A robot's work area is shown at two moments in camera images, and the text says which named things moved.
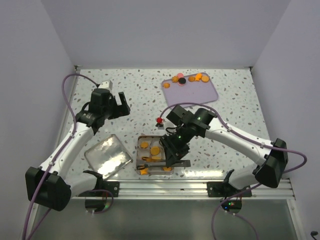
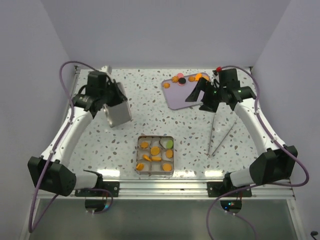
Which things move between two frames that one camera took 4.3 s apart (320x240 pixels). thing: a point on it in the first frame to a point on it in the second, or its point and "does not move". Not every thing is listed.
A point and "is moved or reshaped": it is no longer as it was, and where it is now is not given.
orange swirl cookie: x=191 y=78 is moved or reshaped
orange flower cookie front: x=144 y=144 does not move
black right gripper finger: x=171 y=158 to x=203 y=84
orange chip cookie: x=155 y=150 does not move
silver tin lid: x=108 y=156 is moved or reshaped
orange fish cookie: x=144 y=171 to x=140 y=166
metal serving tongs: x=181 y=163 to x=209 y=153
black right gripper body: x=176 y=142 to x=214 y=93
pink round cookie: x=180 y=75 does not move
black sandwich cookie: x=181 y=80 does not move
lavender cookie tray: x=192 y=91 does not move
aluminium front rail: x=185 y=191 does not move
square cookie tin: x=150 y=151 does not move
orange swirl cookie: x=166 y=85 does not move
